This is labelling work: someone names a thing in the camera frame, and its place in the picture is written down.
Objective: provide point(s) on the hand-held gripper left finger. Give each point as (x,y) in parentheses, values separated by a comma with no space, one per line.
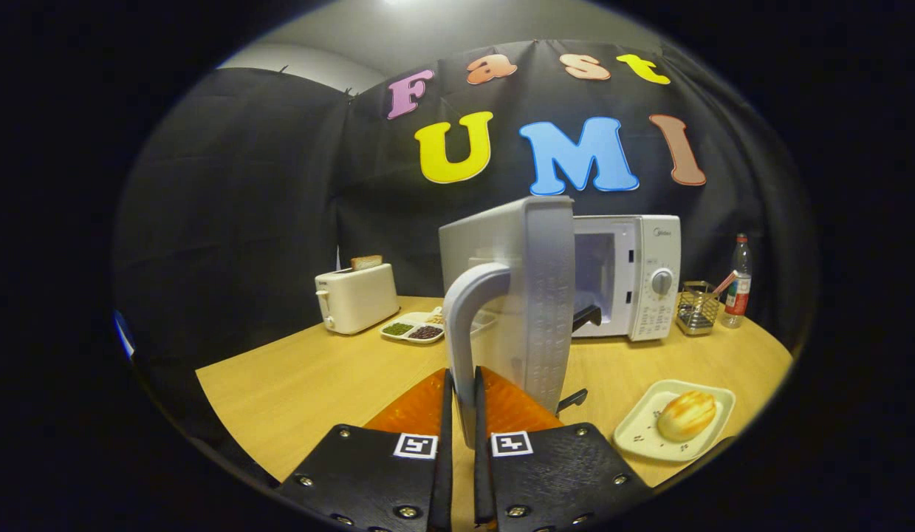
(447,473)

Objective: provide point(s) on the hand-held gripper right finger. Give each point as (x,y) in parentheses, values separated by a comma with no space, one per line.
(481,480)

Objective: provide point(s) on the white microwave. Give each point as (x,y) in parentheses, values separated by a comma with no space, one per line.
(531,295)

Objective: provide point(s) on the golden bread bun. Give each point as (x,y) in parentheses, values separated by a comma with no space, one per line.
(686,416)

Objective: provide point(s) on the white divided snack dish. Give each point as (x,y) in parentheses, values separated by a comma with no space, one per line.
(409,329)

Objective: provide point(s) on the cream square plate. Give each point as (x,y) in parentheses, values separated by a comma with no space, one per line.
(638,436)

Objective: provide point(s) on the white toaster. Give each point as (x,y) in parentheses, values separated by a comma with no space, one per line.
(361,299)

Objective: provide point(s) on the toast slice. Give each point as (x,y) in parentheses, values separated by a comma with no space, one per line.
(366,262)

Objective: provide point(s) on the pink stick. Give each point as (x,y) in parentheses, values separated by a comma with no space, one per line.
(725,284)

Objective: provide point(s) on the clear bottle with red label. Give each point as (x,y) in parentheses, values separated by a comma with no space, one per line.
(738,295)

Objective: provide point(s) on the white and blue object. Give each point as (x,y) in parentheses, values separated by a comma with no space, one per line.
(125,336)

